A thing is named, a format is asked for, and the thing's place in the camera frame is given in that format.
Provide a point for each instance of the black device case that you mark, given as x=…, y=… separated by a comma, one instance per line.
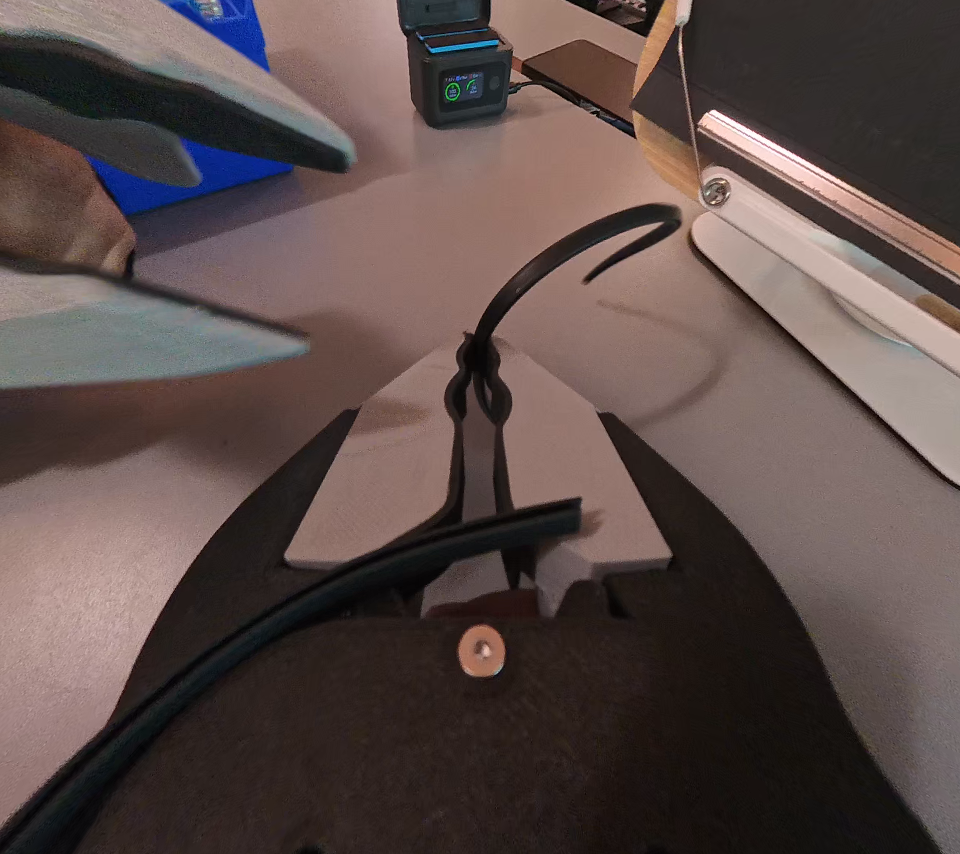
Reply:
x=458, y=67

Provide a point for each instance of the person's left hand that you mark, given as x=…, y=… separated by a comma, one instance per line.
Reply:
x=53, y=202

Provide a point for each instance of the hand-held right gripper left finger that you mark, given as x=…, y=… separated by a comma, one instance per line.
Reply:
x=368, y=494

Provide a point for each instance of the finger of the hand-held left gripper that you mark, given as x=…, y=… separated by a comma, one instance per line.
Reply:
x=105, y=329
x=150, y=59

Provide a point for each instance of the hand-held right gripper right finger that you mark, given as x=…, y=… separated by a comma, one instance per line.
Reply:
x=593, y=487

